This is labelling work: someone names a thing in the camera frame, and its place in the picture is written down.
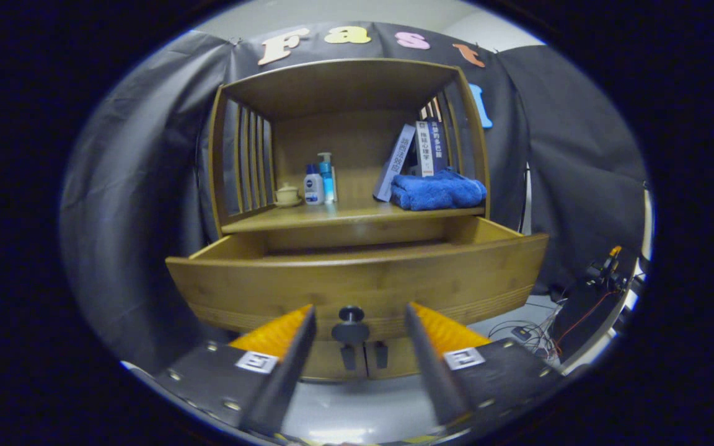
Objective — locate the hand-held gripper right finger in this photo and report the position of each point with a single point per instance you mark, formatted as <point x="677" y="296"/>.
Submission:
<point x="434" y="371"/>

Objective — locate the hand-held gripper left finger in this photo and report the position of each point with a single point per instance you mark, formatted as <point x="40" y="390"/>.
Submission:
<point x="292" y="371"/>

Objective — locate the wooden drawer with black knob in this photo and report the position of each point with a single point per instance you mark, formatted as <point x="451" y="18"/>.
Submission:
<point x="332" y="285"/>

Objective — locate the wooden cabinet door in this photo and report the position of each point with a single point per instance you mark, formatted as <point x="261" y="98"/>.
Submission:
<point x="326" y="365"/>
<point x="397" y="362"/>

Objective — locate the wooden countertop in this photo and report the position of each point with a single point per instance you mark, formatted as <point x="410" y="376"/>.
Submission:
<point x="344" y="215"/>

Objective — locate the wooden cabinet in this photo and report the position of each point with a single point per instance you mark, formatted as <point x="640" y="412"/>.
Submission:
<point x="338" y="87"/>

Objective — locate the black side table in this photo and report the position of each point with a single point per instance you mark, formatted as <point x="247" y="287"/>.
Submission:
<point x="580" y="316"/>

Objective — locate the cream lidded teacup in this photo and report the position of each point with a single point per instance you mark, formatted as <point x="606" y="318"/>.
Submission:
<point x="287" y="196"/>

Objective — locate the blue folded towel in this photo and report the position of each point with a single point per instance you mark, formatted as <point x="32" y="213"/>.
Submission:
<point x="437" y="192"/>

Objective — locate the white bottle with blue cap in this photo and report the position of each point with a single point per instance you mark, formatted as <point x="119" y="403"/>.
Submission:
<point x="313" y="189"/>

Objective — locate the white slim bottle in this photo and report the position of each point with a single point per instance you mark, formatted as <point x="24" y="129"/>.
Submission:
<point x="334" y="186"/>

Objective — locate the blue pump bottle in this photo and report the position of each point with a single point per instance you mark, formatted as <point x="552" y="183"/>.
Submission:
<point x="327" y="183"/>

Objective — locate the orange black device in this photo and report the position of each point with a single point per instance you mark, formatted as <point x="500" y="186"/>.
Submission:
<point x="605" y="269"/>

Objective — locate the light purple book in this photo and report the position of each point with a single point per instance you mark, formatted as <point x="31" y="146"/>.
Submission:
<point x="394" y="164"/>

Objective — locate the white book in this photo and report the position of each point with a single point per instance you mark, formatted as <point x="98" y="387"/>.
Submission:
<point x="424" y="148"/>

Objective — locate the black backdrop cloth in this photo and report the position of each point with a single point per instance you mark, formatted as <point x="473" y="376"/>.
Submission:
<point x="140" y="204"/>

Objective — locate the dark blue book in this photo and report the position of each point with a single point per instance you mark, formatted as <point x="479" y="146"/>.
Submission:
<point x="439" y="145"/>

